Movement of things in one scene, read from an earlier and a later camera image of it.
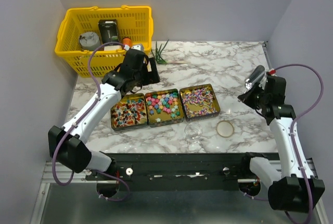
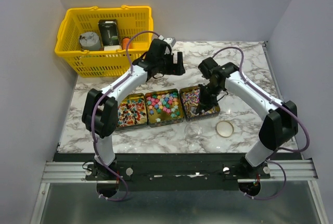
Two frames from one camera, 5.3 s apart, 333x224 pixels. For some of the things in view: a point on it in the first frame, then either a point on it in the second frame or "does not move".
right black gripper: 246,97 to 204,103
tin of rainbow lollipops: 199,102 does not move
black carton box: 109,29 does not move
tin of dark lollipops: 130,111 does not move
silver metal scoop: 255,76 to 193,110
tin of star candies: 164,108 does not move
